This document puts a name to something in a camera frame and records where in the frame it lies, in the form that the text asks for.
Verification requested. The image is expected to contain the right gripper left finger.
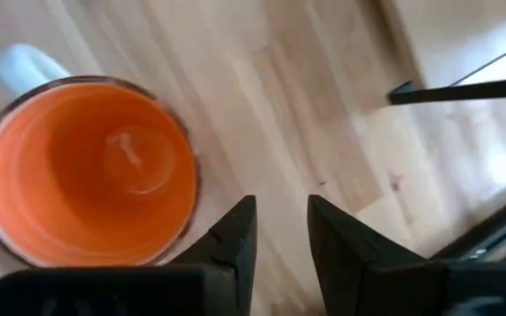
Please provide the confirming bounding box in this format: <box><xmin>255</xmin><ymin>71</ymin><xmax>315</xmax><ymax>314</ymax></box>
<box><xmin>0</xmin><ymin>195</ymin><xmax>258</xmax><ymax>316</ymax></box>

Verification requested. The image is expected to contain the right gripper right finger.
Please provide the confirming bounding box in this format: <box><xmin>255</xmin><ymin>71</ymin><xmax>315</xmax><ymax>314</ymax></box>
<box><xmin>307</xmin><ymin>195</ymin><xmax>506</xmax><ymax>316</ymax></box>

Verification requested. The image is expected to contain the orange-inside mug white handle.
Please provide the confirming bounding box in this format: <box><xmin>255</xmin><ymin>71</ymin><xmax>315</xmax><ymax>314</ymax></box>
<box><xmin>0</xmin><ymin>42</ymin><xmax>201</xmax><ymax>269</ymax></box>

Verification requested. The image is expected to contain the black aluminium table frame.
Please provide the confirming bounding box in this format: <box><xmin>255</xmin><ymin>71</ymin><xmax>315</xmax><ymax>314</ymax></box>
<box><xmin>428</xmin><ymin>183</ymin><xmax>506</xmax><ymax>263</ymax></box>

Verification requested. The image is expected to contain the wooden shelf black wire frame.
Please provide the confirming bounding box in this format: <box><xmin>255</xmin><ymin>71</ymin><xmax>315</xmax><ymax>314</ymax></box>
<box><xmin>387</xmin><ymin>35</ymin><xmax>506</xmax><ymax>106</ymax></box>

